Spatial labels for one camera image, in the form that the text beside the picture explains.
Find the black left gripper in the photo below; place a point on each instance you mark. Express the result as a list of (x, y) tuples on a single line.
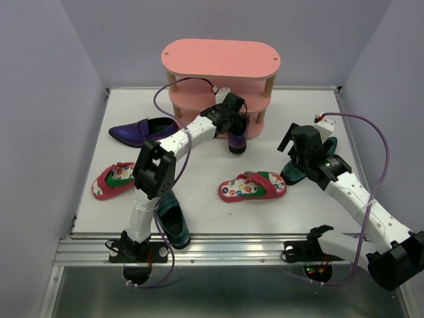
[(236, 123)]

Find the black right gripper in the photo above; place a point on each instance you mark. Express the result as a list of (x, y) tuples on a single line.
[(287, 138)]

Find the purple loafer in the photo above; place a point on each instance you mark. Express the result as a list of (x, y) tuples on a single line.
[(135, 134), (237, 140)]

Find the green loafer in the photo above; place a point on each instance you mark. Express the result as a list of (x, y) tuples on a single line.
[(292, 175), (172, 221)]

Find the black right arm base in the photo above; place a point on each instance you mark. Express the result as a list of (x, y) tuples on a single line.
[(318, 266)]

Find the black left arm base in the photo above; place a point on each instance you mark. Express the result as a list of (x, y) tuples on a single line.
[(138, 258)]

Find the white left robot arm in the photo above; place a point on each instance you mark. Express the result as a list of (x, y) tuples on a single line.
[(155, 169)]

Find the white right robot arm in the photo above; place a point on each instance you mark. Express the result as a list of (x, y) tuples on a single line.
[(388, 250)]

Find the pink three-tier shoe shelf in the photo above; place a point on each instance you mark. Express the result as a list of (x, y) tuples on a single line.
[(197, 68)]

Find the red flip-flop centre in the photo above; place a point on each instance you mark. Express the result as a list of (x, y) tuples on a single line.
[(252, 186)]

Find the red flip-flop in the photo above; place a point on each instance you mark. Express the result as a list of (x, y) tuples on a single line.
[(252, 186), (115, 180)]

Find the red flip-flop left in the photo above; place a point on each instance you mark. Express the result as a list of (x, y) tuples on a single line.
[(115, 180)]

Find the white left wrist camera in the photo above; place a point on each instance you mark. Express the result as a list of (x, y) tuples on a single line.
[(221, 94)]

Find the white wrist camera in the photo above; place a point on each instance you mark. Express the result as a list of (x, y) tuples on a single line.
[(325, 127), (221, 94)]

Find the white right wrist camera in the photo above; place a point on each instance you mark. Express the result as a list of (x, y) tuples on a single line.
[(325, 127)]

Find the aluminium front rail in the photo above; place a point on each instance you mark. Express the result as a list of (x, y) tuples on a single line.
[(204, 250)]

